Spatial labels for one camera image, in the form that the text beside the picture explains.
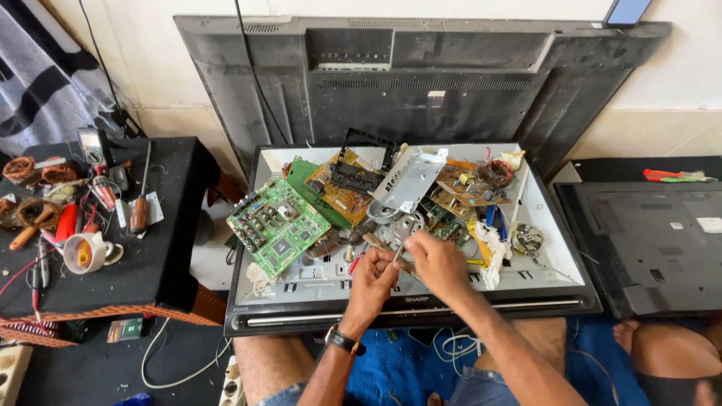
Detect open black television frame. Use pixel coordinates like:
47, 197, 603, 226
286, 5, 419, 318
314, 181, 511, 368
223, 141, 604, 338

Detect flat metal bracket plate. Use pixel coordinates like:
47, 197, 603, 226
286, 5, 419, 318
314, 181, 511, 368
115, 191, 165, 230

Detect black plastic bracket frame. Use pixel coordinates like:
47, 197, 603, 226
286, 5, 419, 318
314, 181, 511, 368
329, 127, 399, 196

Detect small green circuit board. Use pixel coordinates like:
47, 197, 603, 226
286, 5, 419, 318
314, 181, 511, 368
420, 197, 472, 248

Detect person's right leg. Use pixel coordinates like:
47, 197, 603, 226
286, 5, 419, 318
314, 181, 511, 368
473, 317, 568, 374

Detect grey metal cup part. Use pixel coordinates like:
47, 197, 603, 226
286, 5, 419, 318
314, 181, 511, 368
366, 200, 399, 226

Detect person's right hand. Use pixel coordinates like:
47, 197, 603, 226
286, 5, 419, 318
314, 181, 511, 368
404, 229, 475, 303

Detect white plastic rod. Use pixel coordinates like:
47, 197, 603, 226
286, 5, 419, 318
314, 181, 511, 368
507, 166, 531, 244

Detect round shiny metal part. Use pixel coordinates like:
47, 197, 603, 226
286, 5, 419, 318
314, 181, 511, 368
511, 222, 546, 256

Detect black cable over television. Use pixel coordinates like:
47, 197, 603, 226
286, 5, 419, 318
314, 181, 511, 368
234, 0, 292, 145

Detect black wristwatch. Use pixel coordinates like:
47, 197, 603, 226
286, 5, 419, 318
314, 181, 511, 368
324, 324, 367, 357

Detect person's denim shorts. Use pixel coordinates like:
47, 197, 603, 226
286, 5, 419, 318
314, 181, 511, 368
255, 367, 511, 406

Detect yellow-brown circuit board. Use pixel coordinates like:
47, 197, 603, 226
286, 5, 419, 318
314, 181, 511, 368
304, 148, 385, 227

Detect person's left leg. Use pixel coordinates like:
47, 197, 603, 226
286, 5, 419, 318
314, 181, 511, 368
232, 335, 318, 406

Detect grey metal shield plate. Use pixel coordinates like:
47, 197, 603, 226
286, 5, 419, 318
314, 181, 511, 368
371, 146, 450, 214

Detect large black television back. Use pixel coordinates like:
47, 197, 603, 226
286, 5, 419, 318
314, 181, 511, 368
173, 15, 673, 182

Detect small brown circuit board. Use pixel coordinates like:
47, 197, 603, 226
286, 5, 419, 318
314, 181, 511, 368
428, 188, 478, 221

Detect orange handled tool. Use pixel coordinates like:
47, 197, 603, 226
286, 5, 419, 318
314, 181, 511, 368
9, 211, 55, 251

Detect red handled tool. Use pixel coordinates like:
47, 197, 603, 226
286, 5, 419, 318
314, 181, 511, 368
54, 202, 79, 244

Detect brown power supply board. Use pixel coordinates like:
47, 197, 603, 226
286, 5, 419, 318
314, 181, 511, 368
434, 159, 515, 209

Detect crumpled white cloth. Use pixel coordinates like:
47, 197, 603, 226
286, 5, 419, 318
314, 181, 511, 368
474, 221, 512, 291

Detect black wall cable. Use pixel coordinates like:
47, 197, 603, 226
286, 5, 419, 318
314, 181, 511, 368
77, 0, 144, 139

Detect plain green circuit board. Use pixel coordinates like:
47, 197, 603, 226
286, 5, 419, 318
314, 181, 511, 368
284, 157, 352, 230

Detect smartphone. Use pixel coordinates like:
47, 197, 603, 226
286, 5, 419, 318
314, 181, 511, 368
602, 0, 654, 29

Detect grey striped towel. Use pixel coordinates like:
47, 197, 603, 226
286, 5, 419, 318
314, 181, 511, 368
0, 0, 128, 160

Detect blue cloth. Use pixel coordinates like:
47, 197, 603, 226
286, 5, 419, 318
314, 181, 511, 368
343, 315, 639, 406

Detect white tape roll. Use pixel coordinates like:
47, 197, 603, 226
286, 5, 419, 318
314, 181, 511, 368
62, 230, 108, 276

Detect round perforated metal disc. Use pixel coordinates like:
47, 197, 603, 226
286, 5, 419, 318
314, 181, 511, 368
388, 210, 427, 242

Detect copper coil with red wire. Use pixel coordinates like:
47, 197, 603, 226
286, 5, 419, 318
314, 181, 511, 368
476, 159, 516, 190

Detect person's left hand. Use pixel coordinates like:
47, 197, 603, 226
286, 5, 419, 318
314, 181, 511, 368
342, 246, 402, 337

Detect black television rear cover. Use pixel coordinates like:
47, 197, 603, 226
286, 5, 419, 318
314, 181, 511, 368
554, 181, 722, 320

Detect small green box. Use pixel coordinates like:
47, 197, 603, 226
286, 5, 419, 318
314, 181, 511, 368
106, 317, 145, 344

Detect brown handled screwdriver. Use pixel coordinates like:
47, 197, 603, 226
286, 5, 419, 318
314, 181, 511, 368
129, 140, 153, 235

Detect bundle of white wires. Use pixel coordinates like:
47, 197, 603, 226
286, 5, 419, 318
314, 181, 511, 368
431, 326, 481, 363

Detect black covered side table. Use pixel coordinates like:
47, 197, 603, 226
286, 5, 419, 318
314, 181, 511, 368
0, 136, 228, 346

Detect yellow strip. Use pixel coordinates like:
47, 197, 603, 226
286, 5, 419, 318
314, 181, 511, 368
465, 217, 495, 269

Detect white power strip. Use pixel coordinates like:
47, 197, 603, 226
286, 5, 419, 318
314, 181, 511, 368
218, 354, 247, 406
0, 344, 34, 406

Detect blue handled pliers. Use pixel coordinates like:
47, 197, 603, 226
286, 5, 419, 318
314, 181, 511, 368
484, 204, 509, 242

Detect wooden handle tool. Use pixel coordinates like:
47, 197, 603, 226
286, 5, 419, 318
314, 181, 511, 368
361, 232, 423, 283

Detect white floor cable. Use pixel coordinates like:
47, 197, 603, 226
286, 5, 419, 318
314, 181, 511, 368
140, 317, 233, 390

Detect small white tissue wad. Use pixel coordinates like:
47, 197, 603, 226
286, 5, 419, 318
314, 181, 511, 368
246, 262, 278, 298

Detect digital multimeter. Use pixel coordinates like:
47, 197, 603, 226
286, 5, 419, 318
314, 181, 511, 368
77, 127, 114, 170

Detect thin metal tool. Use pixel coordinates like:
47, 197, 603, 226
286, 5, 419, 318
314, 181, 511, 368
391, 222, 417, 264

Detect large green circuit board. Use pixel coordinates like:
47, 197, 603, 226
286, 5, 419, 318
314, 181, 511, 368
226, 177, 332, 279

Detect red and green tool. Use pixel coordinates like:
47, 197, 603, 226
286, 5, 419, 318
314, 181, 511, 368
642, 168, 719, 184

